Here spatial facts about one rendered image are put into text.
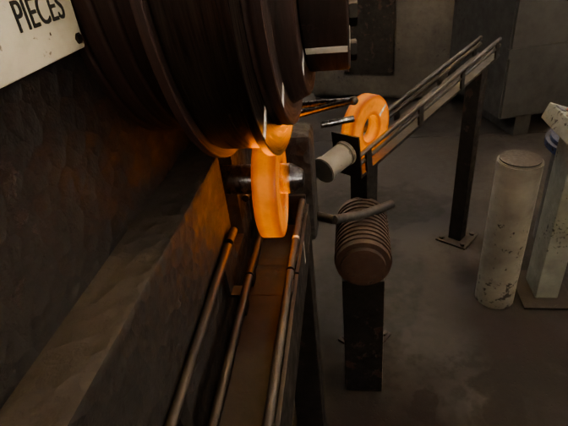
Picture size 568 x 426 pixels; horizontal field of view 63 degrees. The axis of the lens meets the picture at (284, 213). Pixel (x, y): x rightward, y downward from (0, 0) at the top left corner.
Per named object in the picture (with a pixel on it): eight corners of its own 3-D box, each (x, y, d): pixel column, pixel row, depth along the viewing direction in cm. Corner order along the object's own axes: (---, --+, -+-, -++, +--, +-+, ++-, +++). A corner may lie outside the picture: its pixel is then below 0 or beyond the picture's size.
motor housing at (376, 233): (340, 399, 128) (332, 244, 100) (341, 339, 146) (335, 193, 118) (388, 401, 126) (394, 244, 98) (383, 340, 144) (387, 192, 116)
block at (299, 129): (267, 243, 98) (252, 138, 86) (272, 221, 105) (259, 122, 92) (317, 242, 97) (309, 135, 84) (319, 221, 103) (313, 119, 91)
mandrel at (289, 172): (187, 199, 68) (182, 172, 66) (196, 188, 72) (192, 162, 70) (303, 197, 65) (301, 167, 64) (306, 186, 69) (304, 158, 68)
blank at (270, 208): (244, 166, 57) (271, 164, 57) (259, 114, 70) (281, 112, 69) (260, 259, 66) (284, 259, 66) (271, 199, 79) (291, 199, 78)
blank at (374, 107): (355, 169, 114) (366, 172, 112) (331, 133, 102) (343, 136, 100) (384, 119, 117) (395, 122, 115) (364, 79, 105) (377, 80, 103)
